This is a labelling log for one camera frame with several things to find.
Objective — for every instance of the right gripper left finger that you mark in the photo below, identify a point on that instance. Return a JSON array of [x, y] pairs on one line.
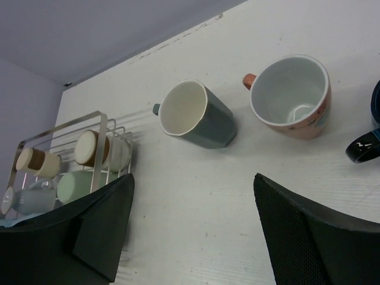
[[77, 243]]

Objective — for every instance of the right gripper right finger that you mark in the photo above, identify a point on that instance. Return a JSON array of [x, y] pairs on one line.
[[309, 243]]

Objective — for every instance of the light blue mug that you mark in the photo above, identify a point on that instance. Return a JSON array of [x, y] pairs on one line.
[[39, 197]]

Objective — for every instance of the pink patterned mug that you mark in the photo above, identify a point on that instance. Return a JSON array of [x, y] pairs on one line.
[[292, 96]]

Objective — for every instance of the grey teal mug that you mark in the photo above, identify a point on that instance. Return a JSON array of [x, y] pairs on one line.
[[191, 112]]

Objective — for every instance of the light green cup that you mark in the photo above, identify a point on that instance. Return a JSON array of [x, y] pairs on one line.
[[74, 185]]

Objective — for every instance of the metal wire dish rack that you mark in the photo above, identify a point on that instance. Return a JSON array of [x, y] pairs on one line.
[[91, 142]]

